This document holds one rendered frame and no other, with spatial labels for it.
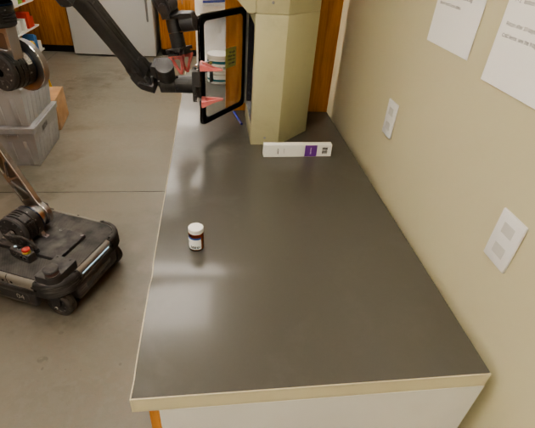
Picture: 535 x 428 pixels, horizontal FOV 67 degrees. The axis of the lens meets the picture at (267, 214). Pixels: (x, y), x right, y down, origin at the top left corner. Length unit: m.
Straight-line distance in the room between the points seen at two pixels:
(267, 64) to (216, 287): 0.85
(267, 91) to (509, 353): 1.10
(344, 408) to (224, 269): 0.41
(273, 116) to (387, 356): 1.00
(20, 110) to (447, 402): 3.21
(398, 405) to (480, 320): 0.26
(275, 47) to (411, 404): 1.15
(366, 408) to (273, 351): 0.23
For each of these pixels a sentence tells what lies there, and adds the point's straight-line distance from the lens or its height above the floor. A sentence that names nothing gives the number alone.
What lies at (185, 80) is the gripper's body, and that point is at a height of 1.22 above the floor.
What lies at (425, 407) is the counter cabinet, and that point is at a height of 0.83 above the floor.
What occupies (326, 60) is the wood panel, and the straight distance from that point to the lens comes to 1.95.
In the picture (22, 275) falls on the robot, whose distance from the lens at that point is 2.23.
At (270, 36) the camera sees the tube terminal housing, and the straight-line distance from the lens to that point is 1.49.
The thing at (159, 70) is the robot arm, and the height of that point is 1.26.
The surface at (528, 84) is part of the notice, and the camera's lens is 0.91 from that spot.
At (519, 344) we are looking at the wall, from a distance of 0.94.
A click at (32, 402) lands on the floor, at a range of 2.05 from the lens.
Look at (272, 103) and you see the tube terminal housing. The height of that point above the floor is 1.11.
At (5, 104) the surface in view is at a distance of 3.52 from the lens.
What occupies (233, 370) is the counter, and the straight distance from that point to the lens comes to 0.83.
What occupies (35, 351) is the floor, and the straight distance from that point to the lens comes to 2.21.
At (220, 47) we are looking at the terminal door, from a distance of 1.66.
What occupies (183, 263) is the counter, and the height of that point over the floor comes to 0.94.
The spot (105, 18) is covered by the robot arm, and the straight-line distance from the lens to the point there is 1.31.
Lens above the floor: 1.63
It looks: 35 degrees down
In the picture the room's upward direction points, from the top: 4 degrees clockwise
